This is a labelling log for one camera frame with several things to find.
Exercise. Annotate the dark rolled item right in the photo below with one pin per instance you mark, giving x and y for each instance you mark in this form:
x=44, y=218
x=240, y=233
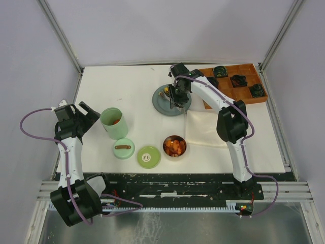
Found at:
x=257, y=91

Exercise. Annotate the wooden compartment tray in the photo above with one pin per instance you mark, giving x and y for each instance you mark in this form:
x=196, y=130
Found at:
x=241, y=93

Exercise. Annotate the lime green round lid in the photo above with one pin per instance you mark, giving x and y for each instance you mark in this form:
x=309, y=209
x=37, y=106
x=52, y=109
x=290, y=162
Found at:
x=148, y=157

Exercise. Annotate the aluminium frame post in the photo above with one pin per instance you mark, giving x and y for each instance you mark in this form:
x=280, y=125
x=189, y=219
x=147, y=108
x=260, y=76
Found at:
x=49, y=14
x=284, y=28

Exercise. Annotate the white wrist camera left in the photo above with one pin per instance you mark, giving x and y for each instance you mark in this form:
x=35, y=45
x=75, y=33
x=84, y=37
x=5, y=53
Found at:
x=62, y=103

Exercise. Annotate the mint lid with brown handle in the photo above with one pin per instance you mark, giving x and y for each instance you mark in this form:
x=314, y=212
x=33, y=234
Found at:
x=123, y=148

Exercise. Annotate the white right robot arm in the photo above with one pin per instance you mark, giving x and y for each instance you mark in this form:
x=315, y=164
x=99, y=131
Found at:
x=233, y=125

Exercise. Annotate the blue-grey ceramic plate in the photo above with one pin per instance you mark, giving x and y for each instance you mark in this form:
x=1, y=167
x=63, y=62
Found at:
x=162, y=104

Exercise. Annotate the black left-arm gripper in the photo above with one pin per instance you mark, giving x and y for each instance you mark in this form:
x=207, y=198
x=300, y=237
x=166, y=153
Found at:
x=91, y=117

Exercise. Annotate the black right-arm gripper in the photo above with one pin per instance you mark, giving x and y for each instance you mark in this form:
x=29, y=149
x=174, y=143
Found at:
x=182, y=100

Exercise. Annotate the mint green cup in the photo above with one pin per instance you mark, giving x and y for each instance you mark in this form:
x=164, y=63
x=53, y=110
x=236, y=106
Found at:
x=117, y=131

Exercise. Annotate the orange fried nugget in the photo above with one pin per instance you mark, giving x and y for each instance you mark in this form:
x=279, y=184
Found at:
x=171, y=145

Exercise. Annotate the aluminium frame post left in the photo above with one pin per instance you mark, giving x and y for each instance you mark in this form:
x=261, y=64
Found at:
x=49, y=14

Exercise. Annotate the dark rolled item left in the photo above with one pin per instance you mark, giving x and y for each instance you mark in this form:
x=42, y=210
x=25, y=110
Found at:
x=213, y=81

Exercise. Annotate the steel serving tongs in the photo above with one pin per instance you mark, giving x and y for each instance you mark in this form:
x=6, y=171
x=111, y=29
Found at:
x=176, y=108

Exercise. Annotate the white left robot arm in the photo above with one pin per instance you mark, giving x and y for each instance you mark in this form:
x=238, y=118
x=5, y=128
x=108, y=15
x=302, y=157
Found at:
x=77, y=199

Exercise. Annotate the aluminium frame post right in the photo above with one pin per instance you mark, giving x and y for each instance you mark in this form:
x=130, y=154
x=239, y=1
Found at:
x=284, y=28

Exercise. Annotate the dark rolled item middle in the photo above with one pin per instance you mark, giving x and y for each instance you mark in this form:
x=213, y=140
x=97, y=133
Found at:
x=238, y=81

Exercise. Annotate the dark rolled item far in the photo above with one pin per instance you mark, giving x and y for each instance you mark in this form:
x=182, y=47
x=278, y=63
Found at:
x=220, y=72

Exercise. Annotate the white folded cloth napkin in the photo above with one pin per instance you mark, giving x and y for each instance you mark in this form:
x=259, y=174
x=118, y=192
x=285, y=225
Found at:
x=200, y=129

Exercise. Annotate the beige steel lunch bowl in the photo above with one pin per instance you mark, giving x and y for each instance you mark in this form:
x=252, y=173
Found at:
x=172, y=154

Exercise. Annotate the white cable duct strip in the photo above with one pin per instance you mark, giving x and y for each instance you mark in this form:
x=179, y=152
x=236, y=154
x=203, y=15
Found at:
x=169, y=204

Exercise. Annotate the dark rolled item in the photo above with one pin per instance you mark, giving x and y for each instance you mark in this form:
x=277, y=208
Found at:
x=213, y=81
x=238, y=81
x=220, y=72
x=257, y=91

